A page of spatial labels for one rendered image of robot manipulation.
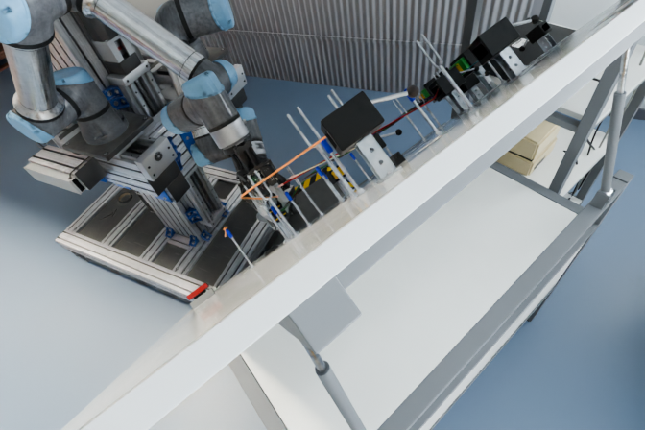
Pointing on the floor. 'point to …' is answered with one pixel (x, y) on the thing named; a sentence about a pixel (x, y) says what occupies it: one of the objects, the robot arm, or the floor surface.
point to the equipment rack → (604, 91)
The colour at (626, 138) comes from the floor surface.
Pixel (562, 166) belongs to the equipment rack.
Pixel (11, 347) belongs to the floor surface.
